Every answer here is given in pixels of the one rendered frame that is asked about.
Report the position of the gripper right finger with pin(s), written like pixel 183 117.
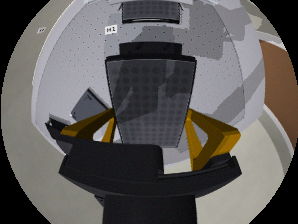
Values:
pixel 221 138

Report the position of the grey perforated base plate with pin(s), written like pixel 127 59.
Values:
pixel 77 61

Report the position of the dark grey shelf rack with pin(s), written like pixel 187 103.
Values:
pixel 188 2

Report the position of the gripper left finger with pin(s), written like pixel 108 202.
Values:
pixel 86 128

